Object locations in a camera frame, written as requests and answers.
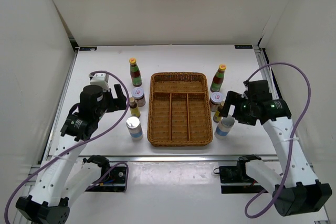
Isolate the black table label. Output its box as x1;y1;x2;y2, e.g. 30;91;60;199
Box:
234;45;253;49
79;47;97;51

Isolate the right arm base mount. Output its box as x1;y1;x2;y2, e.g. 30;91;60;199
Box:
213;155;263;194

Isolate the left white-lid brown jar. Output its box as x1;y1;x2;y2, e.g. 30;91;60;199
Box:
132;87;146;107

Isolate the right small yellow bottle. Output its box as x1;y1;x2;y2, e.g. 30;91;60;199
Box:
213;101;224;123

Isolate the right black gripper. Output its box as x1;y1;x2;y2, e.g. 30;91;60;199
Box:
218;91;257;126

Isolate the wicker divided tray basket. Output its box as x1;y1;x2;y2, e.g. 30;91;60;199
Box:
147;72;213;147

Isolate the red sauce bottle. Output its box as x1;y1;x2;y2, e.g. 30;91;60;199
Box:
129;58;142;87
210;64;226;92

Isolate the small yellow bottle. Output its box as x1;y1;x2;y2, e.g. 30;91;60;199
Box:
213;101;224;123
129;97;141;118

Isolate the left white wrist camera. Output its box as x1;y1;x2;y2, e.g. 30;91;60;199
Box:
89;73;110;92

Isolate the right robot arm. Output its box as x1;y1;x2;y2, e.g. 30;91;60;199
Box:
220;80;332;216

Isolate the left small yellow bottle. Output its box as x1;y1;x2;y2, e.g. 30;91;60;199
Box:
129;97;141;118

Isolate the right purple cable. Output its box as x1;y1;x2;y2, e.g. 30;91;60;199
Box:
244;62;312;219

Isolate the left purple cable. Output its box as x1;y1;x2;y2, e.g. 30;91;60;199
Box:
4;70;130;224

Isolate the right white-lid brown jar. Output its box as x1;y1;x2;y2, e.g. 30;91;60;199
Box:
209;92;223;112

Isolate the left black table label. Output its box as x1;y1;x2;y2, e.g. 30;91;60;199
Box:
79;47;97;51

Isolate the white-lid brown jar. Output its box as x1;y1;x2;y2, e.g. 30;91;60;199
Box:
209;92;223;112
132;87;146;107

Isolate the purple cable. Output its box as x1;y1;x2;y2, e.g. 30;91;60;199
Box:
244;62;312;219
4;70;130;224

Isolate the right black table label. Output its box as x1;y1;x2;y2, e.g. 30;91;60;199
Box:
234;45;253;49

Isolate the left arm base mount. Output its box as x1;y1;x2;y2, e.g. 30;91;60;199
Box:
82;155;129;193

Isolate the silver-lid bead jar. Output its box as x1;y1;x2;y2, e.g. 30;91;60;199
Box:
126;116;143;140
214;115;235;139

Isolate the left red sauce bottle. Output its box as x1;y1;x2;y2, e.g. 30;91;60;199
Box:
129;58;142;87

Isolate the aluminium front rail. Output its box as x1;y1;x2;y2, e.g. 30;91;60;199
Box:
26;154;279;186

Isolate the right red sauce bottle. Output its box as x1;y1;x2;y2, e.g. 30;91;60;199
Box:
210;64;226;92

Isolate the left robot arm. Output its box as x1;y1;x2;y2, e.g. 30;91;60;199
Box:
16;83;129;223

